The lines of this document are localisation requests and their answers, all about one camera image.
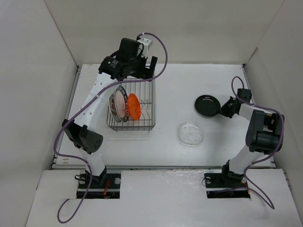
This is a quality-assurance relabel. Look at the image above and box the black plate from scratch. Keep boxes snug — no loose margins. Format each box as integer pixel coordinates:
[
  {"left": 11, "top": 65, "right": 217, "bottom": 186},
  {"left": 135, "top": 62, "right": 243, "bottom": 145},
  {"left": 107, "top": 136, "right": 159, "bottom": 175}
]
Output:
[{"left": 195, "top": 95, "right": 221, "bottom": 117}]

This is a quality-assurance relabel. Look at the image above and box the orange plastic plate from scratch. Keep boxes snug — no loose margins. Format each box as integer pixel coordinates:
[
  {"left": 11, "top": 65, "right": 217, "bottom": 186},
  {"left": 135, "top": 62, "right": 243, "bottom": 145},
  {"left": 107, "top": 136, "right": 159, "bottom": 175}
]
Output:
[{"left": 127, "top": 93, "right": 141, "bottom": 121}]

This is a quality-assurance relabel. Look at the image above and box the white plate with dark rim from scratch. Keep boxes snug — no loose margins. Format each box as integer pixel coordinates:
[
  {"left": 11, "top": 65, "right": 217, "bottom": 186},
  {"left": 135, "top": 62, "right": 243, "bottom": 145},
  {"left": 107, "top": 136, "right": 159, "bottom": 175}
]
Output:
[{"left": 115, "top": 85, "right": 129, "bottom": 122}]

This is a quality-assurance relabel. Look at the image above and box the white plate with red characters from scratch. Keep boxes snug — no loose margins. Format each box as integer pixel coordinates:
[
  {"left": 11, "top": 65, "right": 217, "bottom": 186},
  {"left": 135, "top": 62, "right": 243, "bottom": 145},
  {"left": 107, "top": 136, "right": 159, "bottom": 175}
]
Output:
[{"left": 109, "top": 91, "right": 121, "bottom": 122}]

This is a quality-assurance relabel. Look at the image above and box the clear glass plate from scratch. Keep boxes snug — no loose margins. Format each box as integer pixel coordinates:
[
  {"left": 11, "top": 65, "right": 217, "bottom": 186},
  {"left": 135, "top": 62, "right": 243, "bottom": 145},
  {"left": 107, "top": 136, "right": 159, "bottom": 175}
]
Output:
[{"left": 177, "top": 121, "right": 205, "bottom": 147}]

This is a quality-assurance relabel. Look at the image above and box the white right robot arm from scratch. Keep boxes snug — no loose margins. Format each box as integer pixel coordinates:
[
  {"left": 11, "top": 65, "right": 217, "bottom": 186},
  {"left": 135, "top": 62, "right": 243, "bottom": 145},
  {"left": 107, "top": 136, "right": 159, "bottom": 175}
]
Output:
[{"left": 219, "top": 88, "right": 285, "bottom": 186}]

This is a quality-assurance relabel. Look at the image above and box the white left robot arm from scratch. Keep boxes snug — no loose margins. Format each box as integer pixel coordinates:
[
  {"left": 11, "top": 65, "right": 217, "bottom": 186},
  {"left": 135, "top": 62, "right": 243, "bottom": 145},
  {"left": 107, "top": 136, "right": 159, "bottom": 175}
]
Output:
[{"left": 62, "top": 35, "right": 157, "bottom": 188}]

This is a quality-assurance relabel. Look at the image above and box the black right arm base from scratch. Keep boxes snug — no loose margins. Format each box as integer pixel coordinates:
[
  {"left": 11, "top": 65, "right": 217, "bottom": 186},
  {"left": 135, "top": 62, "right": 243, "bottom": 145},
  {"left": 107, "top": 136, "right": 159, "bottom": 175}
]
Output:
[{"left": 203, "top": 172, "right": 250, "bottom": 199}]

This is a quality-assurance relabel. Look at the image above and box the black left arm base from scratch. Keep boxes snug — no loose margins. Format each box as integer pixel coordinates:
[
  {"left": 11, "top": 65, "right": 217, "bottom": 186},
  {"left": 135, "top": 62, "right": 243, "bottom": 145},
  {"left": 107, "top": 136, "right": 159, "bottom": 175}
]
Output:
[{"left": 74, "top": 173, "right": 121, "bottom": 199}]

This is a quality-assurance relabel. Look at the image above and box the grey wire dish rack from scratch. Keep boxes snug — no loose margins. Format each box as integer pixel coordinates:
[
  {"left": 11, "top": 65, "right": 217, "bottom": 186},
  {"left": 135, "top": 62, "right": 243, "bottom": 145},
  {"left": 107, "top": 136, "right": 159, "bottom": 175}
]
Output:
[{"left": 107, "top": 77, "right": 156, "bottom": 131}]

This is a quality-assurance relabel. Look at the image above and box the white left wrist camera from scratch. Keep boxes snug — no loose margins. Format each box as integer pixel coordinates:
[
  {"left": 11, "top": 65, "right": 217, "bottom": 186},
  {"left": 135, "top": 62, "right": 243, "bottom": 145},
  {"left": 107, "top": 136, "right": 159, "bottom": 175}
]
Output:
[{"left": 136, "top": 36, "right": 152, "bottom": 57}]

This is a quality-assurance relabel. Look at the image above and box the aluminium table edge rail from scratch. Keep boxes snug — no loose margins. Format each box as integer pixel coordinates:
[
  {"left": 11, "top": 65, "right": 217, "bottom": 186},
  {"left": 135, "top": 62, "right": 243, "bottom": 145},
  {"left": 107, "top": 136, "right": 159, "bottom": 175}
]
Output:
[{"left": 52, "top": 161, "right": 276, "bottom": 169}]

